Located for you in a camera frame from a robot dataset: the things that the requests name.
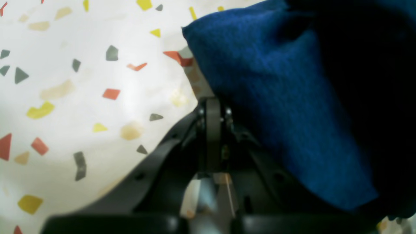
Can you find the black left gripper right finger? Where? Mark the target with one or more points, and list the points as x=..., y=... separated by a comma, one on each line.
x=271, y=200

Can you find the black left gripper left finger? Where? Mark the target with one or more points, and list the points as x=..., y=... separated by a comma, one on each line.
x=148, y=200

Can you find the dark blue t-shirt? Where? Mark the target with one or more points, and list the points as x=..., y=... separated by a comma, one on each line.
x=327, y=87

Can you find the terrazzo patterned tablecloth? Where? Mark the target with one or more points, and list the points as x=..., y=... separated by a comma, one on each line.
x=88, y=89

